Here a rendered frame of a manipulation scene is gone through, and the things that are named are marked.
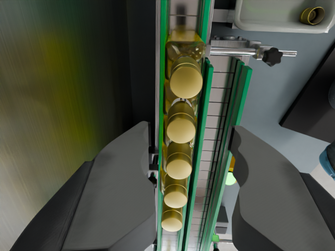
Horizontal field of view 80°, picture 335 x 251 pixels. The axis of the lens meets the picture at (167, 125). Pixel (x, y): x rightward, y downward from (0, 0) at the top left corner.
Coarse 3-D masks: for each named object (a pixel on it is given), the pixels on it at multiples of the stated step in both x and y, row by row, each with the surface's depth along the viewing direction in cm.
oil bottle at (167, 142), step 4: (164, 116) 34; (164, 120) 33; (196, 120) 33; (164, 124) 32; (196, 124) 33; (164, 128) 32; (196, 128) 33; (164, 132) 33; (164, 136) 33; (164, 140) 33; (168, 140) 32; (192, 140) 32; (168, 144) 33; (192, 144) 33
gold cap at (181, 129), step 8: (176, 104) 26; (184, 104) 26; (168, 112) 26; (176, 112) 24; (184, 112) 24; (192, 112) 26; (168, 120) 24; (176, 120) 22; (184, 120) 22; (192, 120) 23; (168, 128) 23; (176, 128) 23; (184, 128) 23; (192, 128) 23; (168, 136) 24; (176, 136) 23; (184, 136) 23; (192, 136) 23
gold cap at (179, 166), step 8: (176, 144) 28; (184, 144) 28; (168, 152) 28; (176, 152) 26; (184, 152) 27; (168, 160) 26; (176, 160) 25; (184, 160) 25; (168, 168) 26; (176, 168) 26; (184, 168) 26; (176, 176) 27; (184, 176) 26
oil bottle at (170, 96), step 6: (168, 84) 30; (168, 90) 29; (168, 96) 29; (174, 96) 29; (198, 96) 29; (168, 102) 29; (192, 102) 29; (198, 102) 30; (168, 108) 30; (192, 108) 29
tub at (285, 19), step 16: (240, 0) 43; (256, 0) 49; (272, 0) 49; (288, 0) 49; (304, 0) 49; (320, 0) 48; (240, 16) 51; (256, 16) 51; (272, 16) 51; (288, 16) 50; (304, 32) 46; (320, 32) 46
